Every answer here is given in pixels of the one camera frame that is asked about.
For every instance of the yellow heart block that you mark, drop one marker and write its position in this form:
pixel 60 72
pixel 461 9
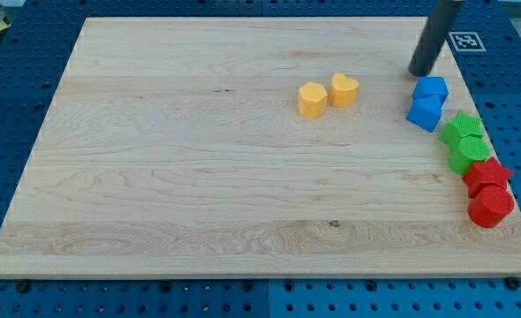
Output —
pixel 343 91

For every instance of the blue cube block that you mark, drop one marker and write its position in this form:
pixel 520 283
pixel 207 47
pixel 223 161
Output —
pixel 431 85

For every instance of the light wooden board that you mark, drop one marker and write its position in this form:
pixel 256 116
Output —
pixel 173 148

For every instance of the black bolt front right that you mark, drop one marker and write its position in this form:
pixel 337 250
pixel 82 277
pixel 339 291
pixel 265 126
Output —
pixel 512 283

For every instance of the black bolt front left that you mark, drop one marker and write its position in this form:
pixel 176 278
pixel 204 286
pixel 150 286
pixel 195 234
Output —
pixel 22 286

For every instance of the black bolt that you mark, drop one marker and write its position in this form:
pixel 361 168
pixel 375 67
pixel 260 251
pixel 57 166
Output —
pixel 512 283
pixel 22 286

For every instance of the red star block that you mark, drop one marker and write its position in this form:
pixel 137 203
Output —
pixel 487 173

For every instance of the red cylinder block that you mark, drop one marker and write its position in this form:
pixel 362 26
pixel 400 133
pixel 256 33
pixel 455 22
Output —
pixel 490 206

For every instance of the yellow pentagon block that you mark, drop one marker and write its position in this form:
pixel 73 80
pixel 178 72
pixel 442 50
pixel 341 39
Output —
pixel 312 100

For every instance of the green cylinder block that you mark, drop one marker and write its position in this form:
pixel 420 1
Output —
pixel 467 151

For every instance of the white fiducial marker tag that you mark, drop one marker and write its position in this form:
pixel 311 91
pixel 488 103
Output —
pixel 466 42

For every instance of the blue triangle block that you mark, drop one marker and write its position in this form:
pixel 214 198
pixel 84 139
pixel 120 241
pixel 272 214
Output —
pixel 426 112

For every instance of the green star block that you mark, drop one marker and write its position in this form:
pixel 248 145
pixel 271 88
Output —
pixel 460 126

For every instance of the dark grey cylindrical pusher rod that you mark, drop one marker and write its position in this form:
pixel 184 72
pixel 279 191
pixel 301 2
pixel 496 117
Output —
pixel 429 46

